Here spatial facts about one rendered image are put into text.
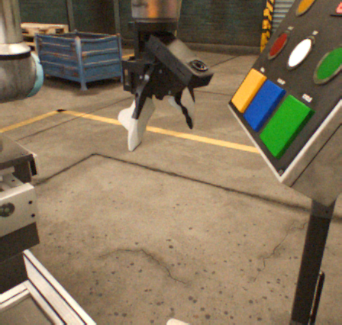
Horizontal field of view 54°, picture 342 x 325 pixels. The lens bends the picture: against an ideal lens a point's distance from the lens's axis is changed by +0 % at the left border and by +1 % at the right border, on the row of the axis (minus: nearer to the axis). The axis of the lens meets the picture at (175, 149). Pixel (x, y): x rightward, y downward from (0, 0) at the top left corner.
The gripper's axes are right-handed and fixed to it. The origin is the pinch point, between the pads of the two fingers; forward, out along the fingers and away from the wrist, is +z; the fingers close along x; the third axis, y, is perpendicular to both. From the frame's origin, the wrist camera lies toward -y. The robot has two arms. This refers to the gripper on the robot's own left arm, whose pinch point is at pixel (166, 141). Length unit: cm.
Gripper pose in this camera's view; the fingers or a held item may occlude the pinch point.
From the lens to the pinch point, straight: 60.0
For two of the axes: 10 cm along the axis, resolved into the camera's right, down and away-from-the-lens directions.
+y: -7.2, -2.8, 6.4
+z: 0.0, 9.1, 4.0
